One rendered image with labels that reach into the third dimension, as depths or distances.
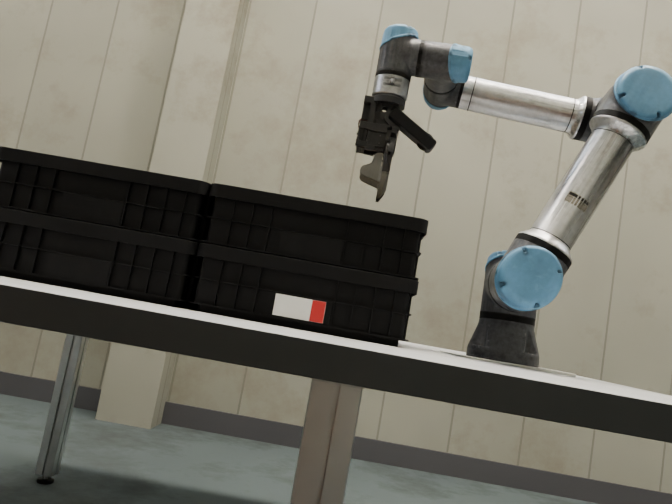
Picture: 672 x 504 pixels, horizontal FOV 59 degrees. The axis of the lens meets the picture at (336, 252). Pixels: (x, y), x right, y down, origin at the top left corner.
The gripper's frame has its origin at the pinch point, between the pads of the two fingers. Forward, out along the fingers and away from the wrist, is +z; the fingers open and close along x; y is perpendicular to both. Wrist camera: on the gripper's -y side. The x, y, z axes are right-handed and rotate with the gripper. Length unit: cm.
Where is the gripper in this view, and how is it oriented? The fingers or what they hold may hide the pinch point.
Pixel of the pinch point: (382, 194)
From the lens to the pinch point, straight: 125.9
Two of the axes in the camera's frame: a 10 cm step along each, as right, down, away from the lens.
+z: -1.8, 9.8, -0.4
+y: -9.8, -1.8, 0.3
